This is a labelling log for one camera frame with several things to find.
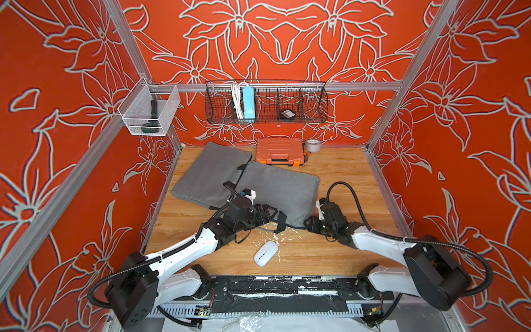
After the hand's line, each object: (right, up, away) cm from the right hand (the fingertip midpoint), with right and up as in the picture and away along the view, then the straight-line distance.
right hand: (305, 221), depth 88 cm
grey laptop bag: (-48, +16, +11) cm, 52 cm away
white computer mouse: (-17, -10, -9) cm, 22 cm away
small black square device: (-7, +49, +8) cm, 51 cm away
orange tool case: (-9, +33, +25) cm, 42 cm away
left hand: (-15, +6, -10) cm, 19 cm away
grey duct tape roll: (+10, +36, +28) cm, 47 cm away
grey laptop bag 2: (-4, +11, +8) cm, 14 cm away
